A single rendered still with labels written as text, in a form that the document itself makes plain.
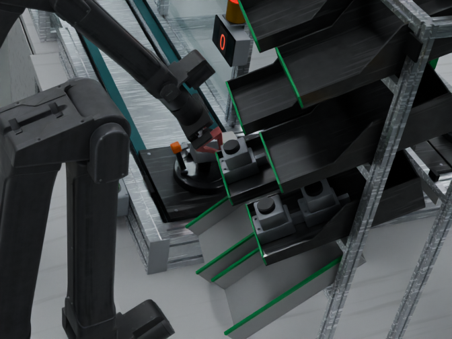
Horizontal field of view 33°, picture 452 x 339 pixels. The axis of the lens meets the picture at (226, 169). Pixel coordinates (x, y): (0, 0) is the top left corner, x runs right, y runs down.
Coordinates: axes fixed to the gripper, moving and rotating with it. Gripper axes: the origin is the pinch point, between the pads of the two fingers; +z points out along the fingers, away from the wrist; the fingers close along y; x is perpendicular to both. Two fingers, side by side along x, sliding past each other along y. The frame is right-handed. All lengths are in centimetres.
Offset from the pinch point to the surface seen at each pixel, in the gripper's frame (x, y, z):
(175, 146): 7.3, -0.8, -5.1
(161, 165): 14.0, 5.3, 2.5
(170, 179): 13.5, 0.1, 2.8
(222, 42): -14.1, 18.6, -4.8
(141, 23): 4, 78, 17
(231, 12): -19.8, 17.6, -11.0
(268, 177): -7.5, -30.8, -12.8
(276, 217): -5.6, -44.1, -18.6
